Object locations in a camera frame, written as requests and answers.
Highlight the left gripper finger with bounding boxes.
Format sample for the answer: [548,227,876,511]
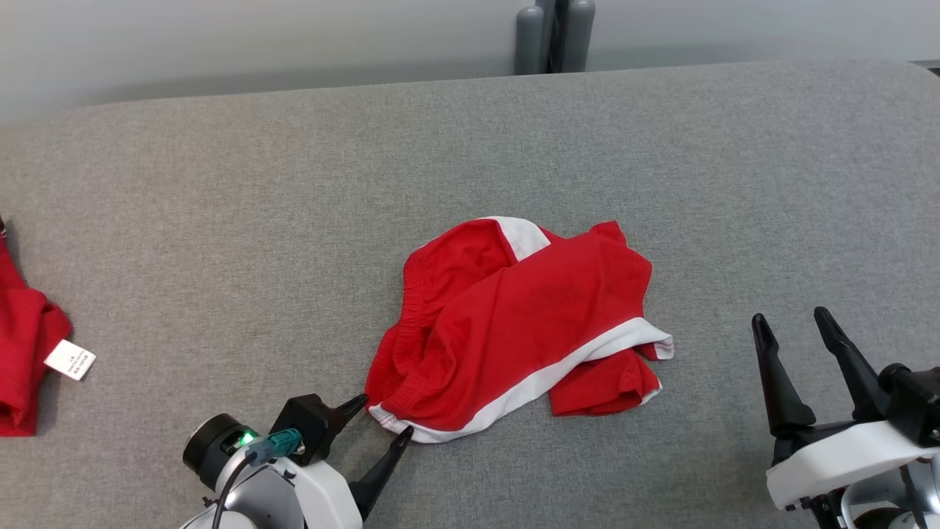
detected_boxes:
[349,426,414,521]
[334,394,369,434]

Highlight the grey double partition post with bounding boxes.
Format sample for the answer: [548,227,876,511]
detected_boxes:
[513,0,597,75]

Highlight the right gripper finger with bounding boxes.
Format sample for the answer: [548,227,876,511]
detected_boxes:
[751,313,817,439]
[814,306,893,422]

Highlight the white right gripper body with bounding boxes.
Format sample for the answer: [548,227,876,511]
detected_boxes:
[766,420,940,510]

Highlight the red shorts with white band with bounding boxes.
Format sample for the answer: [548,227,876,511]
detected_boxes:
[365,216,675,445]

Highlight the red jersey with white sleeves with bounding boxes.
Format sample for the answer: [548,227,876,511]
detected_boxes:
[0,215,97,438]

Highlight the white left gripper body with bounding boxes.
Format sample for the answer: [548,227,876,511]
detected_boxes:
[283,461,364,529]

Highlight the teal cable connector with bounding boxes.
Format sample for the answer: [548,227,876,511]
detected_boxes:
[246,428,304,466]

